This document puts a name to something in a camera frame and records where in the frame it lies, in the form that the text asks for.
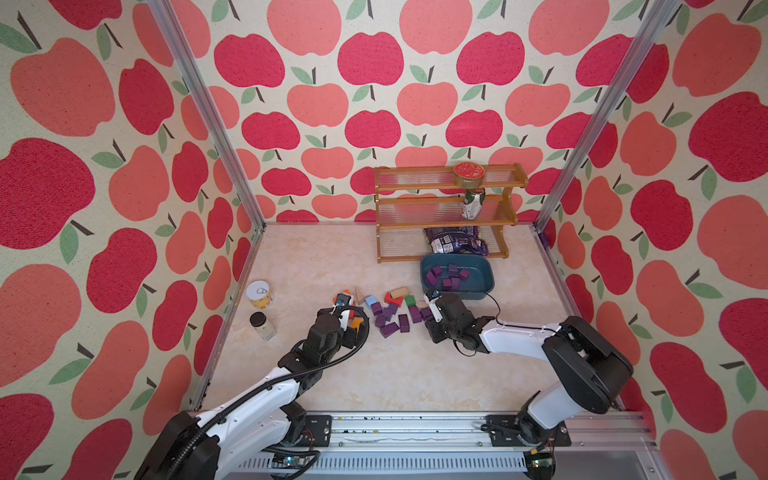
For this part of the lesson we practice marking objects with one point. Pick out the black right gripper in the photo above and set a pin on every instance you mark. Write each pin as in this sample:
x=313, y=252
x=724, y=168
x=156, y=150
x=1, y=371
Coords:
x=431, y=324

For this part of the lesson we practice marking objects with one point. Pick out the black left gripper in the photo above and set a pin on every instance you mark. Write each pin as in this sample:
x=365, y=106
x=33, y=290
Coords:
x=352, y=338

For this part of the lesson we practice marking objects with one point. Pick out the purple wedge brick front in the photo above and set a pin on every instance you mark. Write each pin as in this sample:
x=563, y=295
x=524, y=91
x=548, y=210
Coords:
x=431, y=279

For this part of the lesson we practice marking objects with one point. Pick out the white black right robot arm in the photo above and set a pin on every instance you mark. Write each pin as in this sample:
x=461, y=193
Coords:
x=590, y=371

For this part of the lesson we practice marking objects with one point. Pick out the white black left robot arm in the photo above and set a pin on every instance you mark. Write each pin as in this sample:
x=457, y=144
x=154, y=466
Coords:
x=211, y=444

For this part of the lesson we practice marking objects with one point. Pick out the teal storage bin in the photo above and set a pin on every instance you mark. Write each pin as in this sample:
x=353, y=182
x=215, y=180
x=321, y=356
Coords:
x=446, y=268

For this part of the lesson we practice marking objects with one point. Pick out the purple upright brick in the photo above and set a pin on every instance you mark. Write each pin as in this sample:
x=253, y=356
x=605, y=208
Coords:
x=415, y=314

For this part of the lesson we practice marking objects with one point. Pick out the tan short block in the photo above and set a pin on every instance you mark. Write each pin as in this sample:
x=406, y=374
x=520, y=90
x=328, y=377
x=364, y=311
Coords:
x=399, y=292

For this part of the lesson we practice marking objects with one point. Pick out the long purple brick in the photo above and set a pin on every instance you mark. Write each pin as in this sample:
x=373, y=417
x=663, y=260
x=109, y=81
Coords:
x=389, y=329

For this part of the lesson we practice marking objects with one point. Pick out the red block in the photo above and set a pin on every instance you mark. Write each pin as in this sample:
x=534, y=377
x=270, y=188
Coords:
x=389, y=299

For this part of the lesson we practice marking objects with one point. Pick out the glass jar black lid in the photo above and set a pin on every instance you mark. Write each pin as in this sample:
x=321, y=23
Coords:
x=262, y=325

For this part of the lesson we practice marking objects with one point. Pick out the purple snack bag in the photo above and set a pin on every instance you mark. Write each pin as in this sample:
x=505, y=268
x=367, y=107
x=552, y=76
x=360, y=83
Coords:
x=456, y=240

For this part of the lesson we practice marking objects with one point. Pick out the yellow peach tin can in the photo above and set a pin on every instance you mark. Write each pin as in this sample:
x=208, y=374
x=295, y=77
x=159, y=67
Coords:
x=259, y=294

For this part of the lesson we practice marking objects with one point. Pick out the small green white bottle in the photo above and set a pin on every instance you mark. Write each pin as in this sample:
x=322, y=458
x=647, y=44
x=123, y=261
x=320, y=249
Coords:
x=473, y=200

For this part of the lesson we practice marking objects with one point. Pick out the orange wooden shelf rack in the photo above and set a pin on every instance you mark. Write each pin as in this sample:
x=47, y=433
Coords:
x=410, y=199

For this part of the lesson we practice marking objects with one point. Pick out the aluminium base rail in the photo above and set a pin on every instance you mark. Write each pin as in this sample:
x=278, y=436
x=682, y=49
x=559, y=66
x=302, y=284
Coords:
x=452, y=445

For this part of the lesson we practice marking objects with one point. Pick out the aluminium left corner post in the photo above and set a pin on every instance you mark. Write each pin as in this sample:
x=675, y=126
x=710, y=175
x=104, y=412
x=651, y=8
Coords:
x=173, y=33

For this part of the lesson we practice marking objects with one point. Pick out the aluminium corner post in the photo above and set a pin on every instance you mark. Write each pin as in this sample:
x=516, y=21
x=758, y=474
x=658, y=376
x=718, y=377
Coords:
x=173, y=33
x=659, y=14

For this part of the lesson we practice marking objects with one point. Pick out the aluminium right corner post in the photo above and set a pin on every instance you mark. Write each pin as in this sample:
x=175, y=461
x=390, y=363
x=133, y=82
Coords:
x=659, y=14

